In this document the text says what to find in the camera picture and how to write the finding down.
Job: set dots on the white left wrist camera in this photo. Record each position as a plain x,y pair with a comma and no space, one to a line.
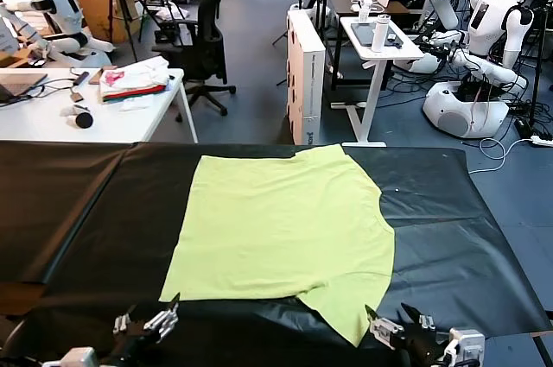
78,357

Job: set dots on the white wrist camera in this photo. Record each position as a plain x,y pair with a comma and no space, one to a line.
468,341
78,357

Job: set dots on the black stand pole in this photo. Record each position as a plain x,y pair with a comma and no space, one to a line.
538,60

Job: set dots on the dark grey tablet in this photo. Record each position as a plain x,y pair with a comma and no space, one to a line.
362,32

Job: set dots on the black office chair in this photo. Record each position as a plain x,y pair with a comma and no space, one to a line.
209,39

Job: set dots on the white tissue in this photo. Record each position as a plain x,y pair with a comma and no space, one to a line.
134,105

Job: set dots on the green folded garment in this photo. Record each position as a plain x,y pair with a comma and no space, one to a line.
125,98

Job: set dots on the tall white carton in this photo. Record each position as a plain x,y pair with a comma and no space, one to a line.
309,82

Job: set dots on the white power strip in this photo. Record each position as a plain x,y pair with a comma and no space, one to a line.
542,140

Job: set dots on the yellow-green t-shirt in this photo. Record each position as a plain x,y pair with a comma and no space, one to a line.
276,229

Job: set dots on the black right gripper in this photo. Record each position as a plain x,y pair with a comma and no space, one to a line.
419,347

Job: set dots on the red folded garment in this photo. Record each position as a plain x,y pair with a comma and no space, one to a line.
142,90

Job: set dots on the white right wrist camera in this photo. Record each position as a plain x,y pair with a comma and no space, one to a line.
468,341

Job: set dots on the small white device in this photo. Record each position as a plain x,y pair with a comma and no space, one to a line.
69,110

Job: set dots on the black cylinder speaker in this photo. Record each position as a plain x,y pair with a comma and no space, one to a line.
84,120

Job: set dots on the black power brick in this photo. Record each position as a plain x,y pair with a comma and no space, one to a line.
523,126

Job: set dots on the white work table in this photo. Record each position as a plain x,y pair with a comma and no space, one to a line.
43,129

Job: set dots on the black adapter dongle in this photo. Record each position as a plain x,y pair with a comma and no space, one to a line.
80,77

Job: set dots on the small black remote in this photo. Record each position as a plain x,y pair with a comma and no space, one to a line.
396,42

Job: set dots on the black camera tripod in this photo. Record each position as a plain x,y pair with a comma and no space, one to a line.
166,0
118,0

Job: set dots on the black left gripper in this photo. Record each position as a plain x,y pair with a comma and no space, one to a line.
129,345

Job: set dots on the white water bottle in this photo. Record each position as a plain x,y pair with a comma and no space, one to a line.
379,34

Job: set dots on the white robot with black panel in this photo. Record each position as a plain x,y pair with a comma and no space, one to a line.
65,8

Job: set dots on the brown cardboard box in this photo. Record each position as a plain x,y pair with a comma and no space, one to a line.
97,13

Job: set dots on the white humanoid robot round base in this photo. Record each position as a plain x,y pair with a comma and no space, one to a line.
462,112

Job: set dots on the grey laptop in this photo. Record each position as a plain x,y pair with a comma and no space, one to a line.
17,82

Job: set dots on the black plastic table cover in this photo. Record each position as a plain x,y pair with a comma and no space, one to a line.
52,203
432,255

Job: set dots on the white standing desk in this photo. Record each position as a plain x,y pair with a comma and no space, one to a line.
389,54

